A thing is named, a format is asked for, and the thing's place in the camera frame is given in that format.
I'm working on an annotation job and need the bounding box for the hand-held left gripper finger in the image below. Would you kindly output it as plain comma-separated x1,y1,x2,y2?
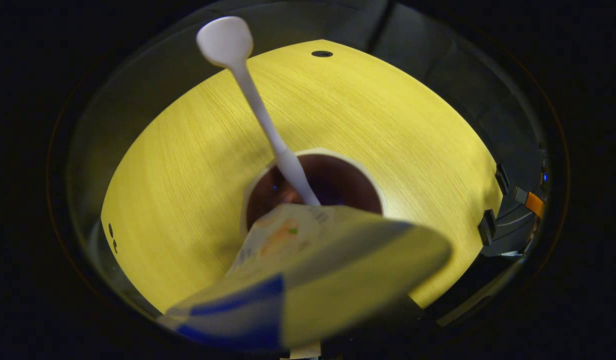
322,295,446,359

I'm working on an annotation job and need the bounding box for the white toothpaste tube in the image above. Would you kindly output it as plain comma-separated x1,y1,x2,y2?
157,204,453,359

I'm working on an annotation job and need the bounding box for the white cup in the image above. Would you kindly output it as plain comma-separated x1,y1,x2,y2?
240,147,387,246

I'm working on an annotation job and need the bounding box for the white toothbrush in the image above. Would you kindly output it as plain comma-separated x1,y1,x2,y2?
196,16,321,207

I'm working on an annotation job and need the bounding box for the wooden desktop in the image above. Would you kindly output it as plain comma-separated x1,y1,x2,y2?
100,39,504,313

